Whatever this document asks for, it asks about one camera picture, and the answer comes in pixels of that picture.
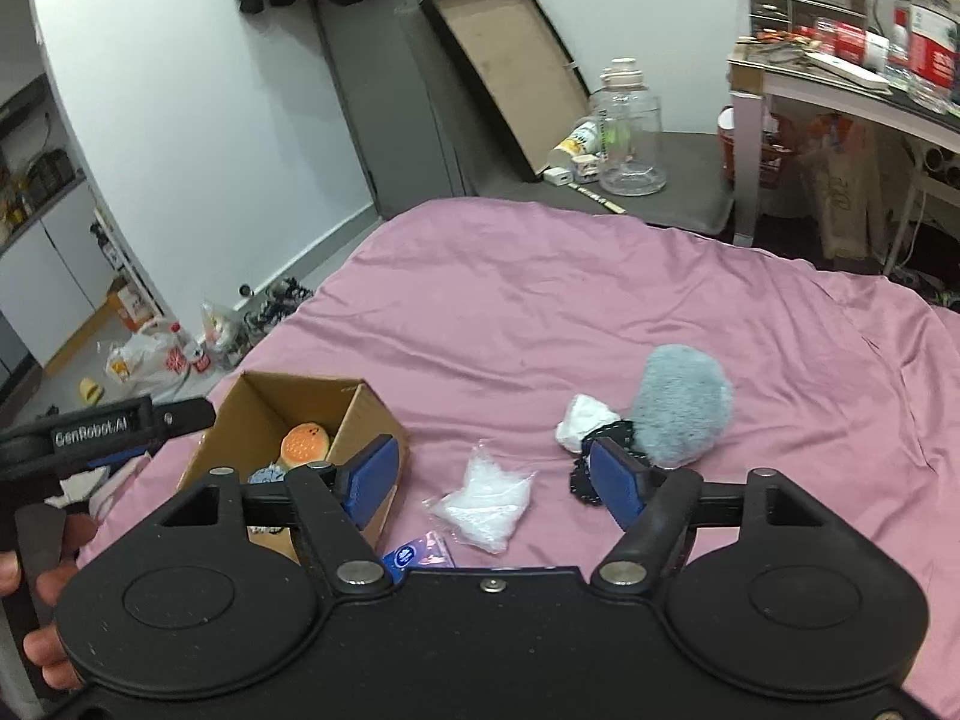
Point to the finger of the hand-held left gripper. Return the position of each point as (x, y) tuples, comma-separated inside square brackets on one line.
[(184, 416)]

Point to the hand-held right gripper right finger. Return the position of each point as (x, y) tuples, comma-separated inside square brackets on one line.
[(613, 481)]

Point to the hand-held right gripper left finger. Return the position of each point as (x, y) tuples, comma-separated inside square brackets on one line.
[(373, 474)]

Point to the black lace cloth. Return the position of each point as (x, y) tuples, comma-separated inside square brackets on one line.
[(581, 481)]

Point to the brown cardboard box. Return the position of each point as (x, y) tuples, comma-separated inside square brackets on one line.
[(225, 427)]

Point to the white cloth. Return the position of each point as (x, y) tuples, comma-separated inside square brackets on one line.
[(585, 420)]

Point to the grey fluffy plush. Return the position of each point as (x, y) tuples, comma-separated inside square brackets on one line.
[(679, 405)]

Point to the clear plastic bag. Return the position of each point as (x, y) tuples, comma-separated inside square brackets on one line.
[(486, 504)]

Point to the person's left hand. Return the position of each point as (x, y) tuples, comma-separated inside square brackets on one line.
[(52, 656)]

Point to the yellow slipper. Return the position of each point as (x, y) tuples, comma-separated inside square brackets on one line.
[(91, 390)]

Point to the white plastic shopping bag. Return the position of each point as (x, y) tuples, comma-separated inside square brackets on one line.
[(142, 360)]

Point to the orange burger plush toy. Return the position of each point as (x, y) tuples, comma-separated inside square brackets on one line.
[(304, 446)]

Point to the blue foil packet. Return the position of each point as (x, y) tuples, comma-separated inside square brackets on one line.
[(416, 556)]

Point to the white cabinet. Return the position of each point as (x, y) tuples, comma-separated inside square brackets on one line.
[(52, 270)]

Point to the pink bed sheet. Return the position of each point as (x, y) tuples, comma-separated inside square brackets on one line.
[(525, 315)]

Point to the thin white ruler stick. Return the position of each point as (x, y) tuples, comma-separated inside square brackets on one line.
[(598, 199)]

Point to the white charger plug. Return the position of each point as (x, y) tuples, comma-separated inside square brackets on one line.
[(559, 177)]

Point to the small white box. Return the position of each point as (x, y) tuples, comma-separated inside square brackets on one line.
[(588, 167)]

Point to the yellow white bottle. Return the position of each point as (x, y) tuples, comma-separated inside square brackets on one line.
[(574, 142)]

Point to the large clear water jar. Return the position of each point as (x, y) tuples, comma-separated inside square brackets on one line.
[(630, 139)]

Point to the red white cup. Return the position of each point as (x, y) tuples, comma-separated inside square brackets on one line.
[(726, 144)]

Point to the brown paper bag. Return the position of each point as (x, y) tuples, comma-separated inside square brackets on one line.
[(844, 187)]

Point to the large flat cardboard tray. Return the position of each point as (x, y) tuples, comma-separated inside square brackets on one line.
[(502, 67)]

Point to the white desk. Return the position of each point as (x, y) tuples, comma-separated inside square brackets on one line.
[(840, 101)]

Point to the white power strip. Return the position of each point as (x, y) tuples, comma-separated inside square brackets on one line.
[(847, 71)]

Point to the red label plastic bottle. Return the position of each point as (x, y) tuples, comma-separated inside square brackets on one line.
[(934, 37)]

